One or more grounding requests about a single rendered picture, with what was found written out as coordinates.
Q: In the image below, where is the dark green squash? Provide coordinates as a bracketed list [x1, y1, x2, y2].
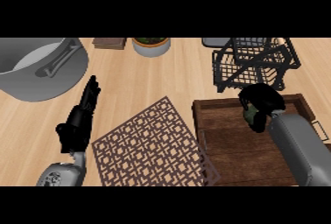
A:
[243, 106, 259, 123]

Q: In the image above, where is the brown wooden tray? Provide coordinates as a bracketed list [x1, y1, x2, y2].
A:
[191, 93, 331, 187]

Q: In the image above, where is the brown patterned placemat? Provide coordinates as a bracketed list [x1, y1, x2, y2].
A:
[91, 95, 224, 187]

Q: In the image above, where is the grey potted plant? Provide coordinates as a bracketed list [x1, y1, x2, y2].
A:
[131, 38, 172, 58]

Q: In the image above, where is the black wire tiered basket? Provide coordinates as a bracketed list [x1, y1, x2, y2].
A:
[212, 38, 304, 94]

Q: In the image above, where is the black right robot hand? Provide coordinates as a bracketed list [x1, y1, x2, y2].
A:
[237, 82, 287, 134]

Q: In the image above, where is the grey flat object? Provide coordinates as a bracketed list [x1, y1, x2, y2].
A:
[202, 38, 270, 48]

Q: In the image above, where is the large grey pot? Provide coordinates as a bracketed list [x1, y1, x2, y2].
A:
[0, 38, 91, 102]

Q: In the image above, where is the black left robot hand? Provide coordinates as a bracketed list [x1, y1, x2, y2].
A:
[55, 74, 103, 154]

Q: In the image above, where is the brown wooden block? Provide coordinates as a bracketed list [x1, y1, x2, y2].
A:
[92, 38, 129, 50]

